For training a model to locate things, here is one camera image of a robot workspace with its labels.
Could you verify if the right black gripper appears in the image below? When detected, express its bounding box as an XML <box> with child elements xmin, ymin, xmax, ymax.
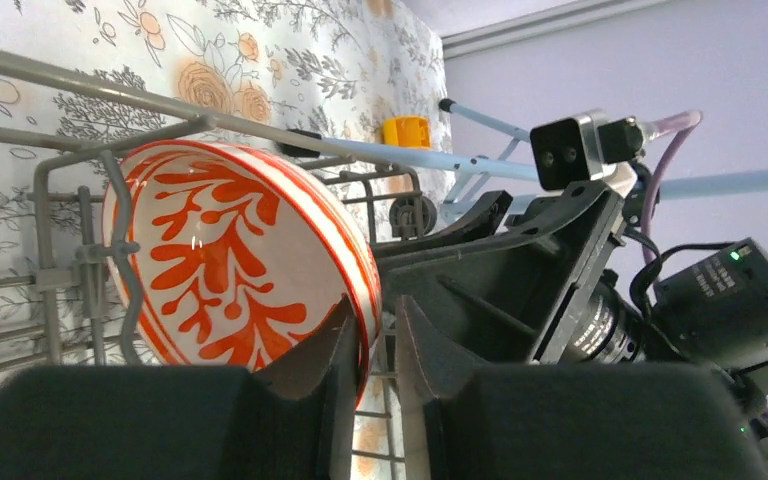
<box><xmin>371</xmin><ymin>181</ymin><xmax>643</xmax><ymax>364</ymax></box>

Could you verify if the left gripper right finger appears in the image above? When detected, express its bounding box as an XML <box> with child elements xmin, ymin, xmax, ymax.
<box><xmin>396</xmin><ymin>296</ymin><xmax>768</xmax><ymax>479</ymax></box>

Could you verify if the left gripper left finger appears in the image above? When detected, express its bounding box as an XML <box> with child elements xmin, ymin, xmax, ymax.
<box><xmin>0</xmin><ymin>300</ymin><xmax>358</xmax><ymax>479</ymax></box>

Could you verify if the red white bowl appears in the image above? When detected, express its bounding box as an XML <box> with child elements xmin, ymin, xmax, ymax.
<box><xmin>118</xmin><ymin>139</ymin><xmax>383</xmax><ymax>381</ymax></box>

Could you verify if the grey wire dish rack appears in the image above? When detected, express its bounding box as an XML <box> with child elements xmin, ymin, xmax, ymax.
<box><xmin>0</xmin><ymin>39</ymin><xmax>438</xmax><ymax>480</ymax></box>

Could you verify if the orange butterfly toy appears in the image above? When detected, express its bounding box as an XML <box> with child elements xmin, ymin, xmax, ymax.
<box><xmin>381</xmin><ymin>116</ymin><xmax>432</xmax><ymax>150</ymax></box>

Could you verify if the blue music stand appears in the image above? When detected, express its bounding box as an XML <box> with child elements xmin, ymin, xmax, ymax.
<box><xmin>279</xmin><ymin>98</ymin><xmax>768</xmax><ymax>220</ymax></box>

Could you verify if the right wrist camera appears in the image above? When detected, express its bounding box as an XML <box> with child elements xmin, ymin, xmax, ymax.
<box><xmin>529</xmin><ymin>110</ymin><xmax>646</xmax><ymax>197</ymax></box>

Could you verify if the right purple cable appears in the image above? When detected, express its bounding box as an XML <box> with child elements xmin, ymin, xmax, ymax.
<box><xmin>638</xmin><ymin>110</ymin><xmax>768</xmax><ymax>472</ymax></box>

